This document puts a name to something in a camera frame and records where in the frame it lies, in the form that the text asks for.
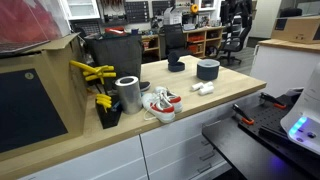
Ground white cylinder roll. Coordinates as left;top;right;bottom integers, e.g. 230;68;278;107
203;81;213;87
191;82;204;91
198;86;214;96

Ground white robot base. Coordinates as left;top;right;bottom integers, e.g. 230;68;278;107
280;63;320;155

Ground blue and white round container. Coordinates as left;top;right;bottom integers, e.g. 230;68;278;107
197;59;220;81

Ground left white red sneaker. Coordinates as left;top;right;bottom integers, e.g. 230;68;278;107
142;93;175;123

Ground white red sneaker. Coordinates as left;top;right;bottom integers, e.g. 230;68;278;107
142;93;175;123
154;86;183;113

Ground right white red sneaker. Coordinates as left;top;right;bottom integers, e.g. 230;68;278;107
154;86;183;113

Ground silver metal cylinder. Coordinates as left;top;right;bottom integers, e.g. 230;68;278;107
115;76;142;114

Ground dark grey fabric bin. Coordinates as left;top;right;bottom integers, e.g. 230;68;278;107
85;35;144;90

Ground black tool holder block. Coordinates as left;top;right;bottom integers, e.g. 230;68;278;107
95;94;122;129

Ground wooden shelf unit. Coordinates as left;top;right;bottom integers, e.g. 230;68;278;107
142;26;223;63

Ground black orange clamp left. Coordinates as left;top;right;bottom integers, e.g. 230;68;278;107
232;104;254;125

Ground black orange clamp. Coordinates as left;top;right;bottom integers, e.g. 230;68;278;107
232;104;254;125
260;92;287;109

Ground black orange clamp right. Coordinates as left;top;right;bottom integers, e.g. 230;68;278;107
260;92;287;109

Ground black office chair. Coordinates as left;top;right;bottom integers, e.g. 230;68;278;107
218;0;252;65

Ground large cardboard box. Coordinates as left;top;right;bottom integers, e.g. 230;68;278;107
0;34;87;161

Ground cardboard box on counter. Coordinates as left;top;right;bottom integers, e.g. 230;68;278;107
271;16;320;44

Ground yellow handled clamps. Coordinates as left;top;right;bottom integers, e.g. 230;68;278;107
70;60;116;84

